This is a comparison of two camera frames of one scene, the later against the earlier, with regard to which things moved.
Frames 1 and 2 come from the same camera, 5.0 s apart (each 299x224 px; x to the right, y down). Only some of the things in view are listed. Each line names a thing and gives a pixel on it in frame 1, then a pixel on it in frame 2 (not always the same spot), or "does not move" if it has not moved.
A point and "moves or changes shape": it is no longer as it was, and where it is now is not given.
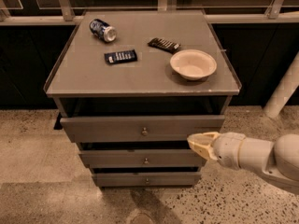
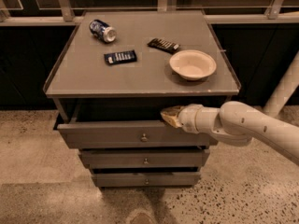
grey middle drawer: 142,159 does not move
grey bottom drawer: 146,179 does not move
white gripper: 228,149 → 187,118
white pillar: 286,87 does not move
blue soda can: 103,30 does not move
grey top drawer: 139,129 moves or changes shape
